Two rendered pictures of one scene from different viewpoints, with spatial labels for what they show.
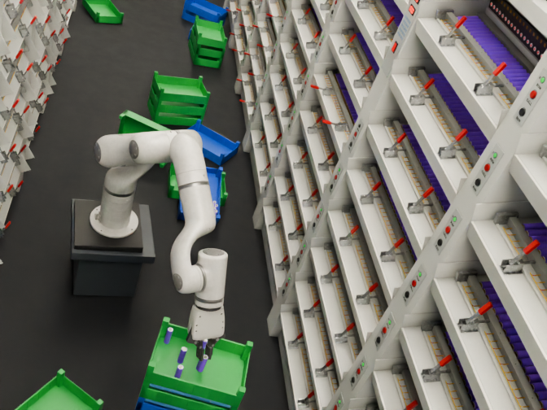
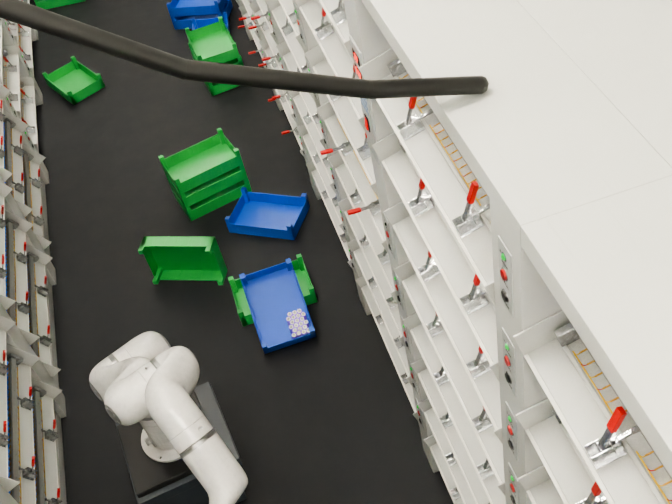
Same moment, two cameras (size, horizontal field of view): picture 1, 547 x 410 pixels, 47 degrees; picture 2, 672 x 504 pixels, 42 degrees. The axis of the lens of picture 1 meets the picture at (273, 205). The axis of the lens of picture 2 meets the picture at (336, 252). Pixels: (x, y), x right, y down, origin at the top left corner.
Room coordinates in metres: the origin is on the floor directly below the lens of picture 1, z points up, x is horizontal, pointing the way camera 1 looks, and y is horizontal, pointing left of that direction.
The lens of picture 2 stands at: (0.51, -0.38, 2.47)
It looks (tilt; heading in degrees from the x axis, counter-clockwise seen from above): 45 degrees down; 13
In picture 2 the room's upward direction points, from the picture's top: 14 degrees counter-clockwise
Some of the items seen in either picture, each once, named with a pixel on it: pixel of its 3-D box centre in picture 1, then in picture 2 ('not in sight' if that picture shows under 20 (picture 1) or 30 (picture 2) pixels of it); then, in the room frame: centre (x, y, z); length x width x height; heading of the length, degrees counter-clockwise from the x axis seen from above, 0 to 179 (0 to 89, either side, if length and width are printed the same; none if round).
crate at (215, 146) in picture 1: (209, 141); (267, 212); (3.11, 0.49, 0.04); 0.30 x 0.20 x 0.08; 76
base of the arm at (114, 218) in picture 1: (116, 204); (162, 418); (1.87, 0.57, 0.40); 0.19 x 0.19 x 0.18
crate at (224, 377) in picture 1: (200, 360); not in sight; (1.28, 0.03, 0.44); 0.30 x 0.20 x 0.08; 97
